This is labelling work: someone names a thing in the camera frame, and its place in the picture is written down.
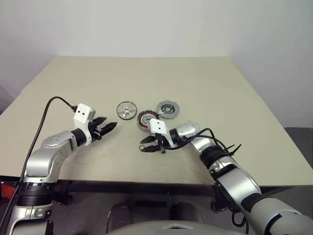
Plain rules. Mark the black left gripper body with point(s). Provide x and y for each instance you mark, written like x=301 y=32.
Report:
x=95 y=131

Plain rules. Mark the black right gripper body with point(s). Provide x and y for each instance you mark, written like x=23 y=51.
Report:
x=161 y=143

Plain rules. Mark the motor housing with copper windings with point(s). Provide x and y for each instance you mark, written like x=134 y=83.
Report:
x=144 y=119

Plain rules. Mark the grey round motor lid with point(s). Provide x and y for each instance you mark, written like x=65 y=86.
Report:
x=168 y=109

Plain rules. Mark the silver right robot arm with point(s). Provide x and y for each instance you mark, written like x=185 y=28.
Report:
x=234 y=181

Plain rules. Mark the dark rounded shape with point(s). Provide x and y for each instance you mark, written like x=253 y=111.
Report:
x=119 y=213

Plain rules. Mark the grey robot torso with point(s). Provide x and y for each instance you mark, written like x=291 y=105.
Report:
x=176 y=226

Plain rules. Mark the red object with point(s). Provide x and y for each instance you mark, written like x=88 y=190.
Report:
x=7 y=191

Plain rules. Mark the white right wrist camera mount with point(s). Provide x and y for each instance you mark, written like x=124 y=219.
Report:
x=159 y=126

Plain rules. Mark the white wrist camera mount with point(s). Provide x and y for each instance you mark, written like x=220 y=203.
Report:
x=82 y=113
x=159 y=126

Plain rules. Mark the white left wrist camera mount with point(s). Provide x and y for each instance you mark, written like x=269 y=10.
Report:
x=82 y=113

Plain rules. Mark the black table frame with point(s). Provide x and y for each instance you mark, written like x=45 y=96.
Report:
x=137 y=187

